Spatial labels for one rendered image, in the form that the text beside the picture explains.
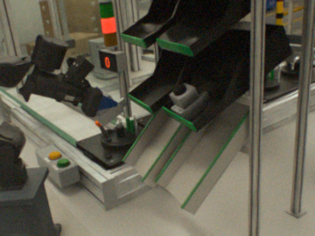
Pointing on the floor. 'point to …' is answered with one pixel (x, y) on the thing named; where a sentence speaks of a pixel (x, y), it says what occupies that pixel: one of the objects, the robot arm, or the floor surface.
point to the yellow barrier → (283, 12)
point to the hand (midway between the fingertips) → (100, 98)
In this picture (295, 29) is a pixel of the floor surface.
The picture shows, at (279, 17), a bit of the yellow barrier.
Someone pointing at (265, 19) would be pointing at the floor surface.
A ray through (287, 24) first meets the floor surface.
